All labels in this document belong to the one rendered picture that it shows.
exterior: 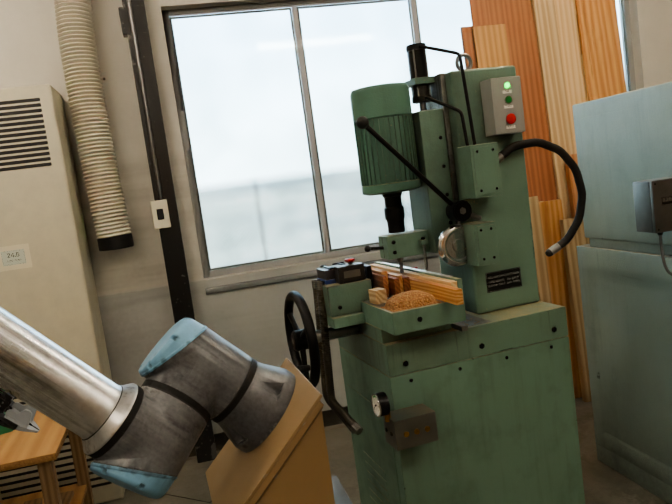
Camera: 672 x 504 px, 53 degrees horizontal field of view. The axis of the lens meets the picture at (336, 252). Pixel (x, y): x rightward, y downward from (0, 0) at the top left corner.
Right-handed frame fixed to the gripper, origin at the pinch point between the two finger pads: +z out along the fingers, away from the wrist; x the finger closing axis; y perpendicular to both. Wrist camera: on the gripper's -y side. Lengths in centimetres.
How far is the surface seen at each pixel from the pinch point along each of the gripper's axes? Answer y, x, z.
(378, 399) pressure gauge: 60, 0, 65
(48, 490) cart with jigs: -39, 34, 15
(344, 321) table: 66, 21, 51
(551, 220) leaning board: 135, 164, 138
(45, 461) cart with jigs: -30.5, 34.0, 8.6
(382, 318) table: 76, 10, 55
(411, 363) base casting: 71, 10, 70
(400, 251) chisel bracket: 90, 34, 54
